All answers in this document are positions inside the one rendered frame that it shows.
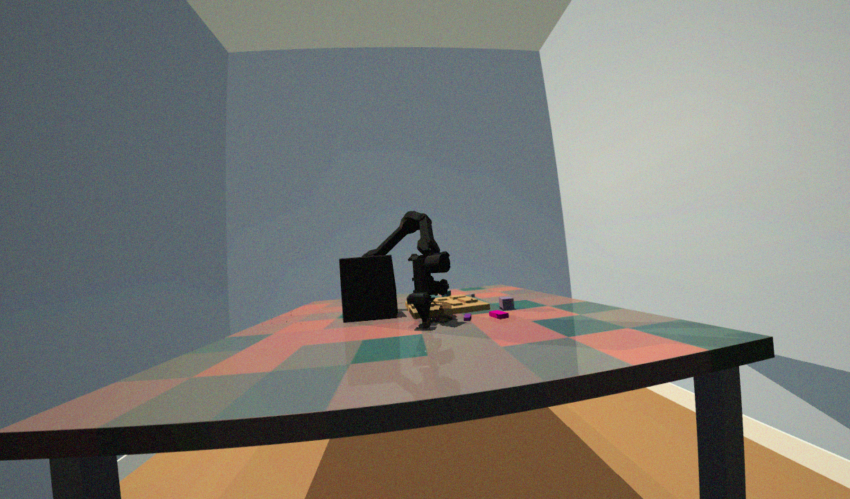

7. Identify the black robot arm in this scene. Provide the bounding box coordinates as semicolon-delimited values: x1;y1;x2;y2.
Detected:
361;211;450;295

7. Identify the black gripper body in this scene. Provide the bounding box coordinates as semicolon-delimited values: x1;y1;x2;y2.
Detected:
407;273;438;304

